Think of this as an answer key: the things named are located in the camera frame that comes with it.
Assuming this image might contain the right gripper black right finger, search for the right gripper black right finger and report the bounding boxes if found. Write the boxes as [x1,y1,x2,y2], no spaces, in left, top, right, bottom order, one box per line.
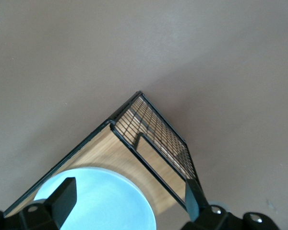
[182,178,279,230]

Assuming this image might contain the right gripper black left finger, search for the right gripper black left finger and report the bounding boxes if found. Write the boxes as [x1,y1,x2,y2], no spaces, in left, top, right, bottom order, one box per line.
[0,177,77,230]

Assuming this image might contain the light blue round plate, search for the light blue round plate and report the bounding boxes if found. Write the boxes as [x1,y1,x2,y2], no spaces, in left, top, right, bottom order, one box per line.
[33,167,157,230]

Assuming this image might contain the black wire shelf, wood board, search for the black wire shelf, wood board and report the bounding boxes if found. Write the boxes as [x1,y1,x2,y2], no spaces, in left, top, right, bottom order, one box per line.
[3,90,202,218]

